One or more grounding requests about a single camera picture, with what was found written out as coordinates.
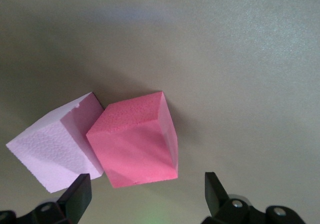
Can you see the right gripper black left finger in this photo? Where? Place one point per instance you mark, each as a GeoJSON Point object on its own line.
{"type": "Point", "coordinates": [77, 199]}

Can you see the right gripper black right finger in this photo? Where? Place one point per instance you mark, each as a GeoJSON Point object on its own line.
{"type": "Point", "coordinates": [217, 196]}

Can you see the red foam cube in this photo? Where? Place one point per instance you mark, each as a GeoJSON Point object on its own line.
{"type": "Point", "coordinates": [135, 146]}

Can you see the pink foam cube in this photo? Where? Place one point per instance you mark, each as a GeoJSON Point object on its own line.
{"type": "Point", "coordinates": [55, 149]}

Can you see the brown paper table cover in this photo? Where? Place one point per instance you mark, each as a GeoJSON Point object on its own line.
{"type": "Point", "coordinates": [225, 59]}

